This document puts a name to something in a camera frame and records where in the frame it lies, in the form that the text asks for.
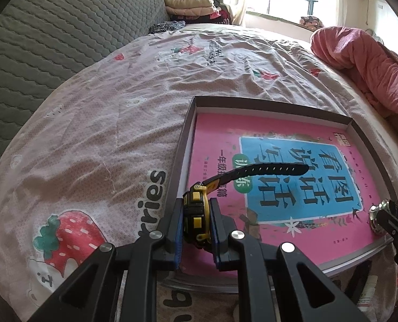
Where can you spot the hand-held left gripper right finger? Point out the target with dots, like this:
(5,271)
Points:
(214,231)

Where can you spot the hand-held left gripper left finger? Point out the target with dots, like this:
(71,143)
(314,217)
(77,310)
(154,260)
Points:
(177,241)

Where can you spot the yellow and black wristwatch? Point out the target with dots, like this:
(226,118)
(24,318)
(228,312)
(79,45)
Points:
(195,221)

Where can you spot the small glass bottle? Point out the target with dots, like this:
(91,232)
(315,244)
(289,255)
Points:
(375,216)

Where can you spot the grey cardboard box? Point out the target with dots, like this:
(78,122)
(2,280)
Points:
(272,105)

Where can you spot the pink book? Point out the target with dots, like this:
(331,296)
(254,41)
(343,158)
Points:
(219,134)

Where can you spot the strawberry print bed sheet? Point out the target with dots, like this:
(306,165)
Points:
(85,141)

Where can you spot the pink duvet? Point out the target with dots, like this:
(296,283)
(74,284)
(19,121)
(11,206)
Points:
(353,50)

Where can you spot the dark patterned cloth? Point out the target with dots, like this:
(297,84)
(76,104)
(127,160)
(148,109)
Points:
(167,27)

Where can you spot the patterned cloth on windowsill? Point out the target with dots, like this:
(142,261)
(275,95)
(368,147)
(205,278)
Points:
(311,22)

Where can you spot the dark clothes pile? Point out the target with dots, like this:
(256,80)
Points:
(219,15)

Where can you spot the grey quilted headboard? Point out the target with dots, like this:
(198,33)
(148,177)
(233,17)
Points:
(51,40)

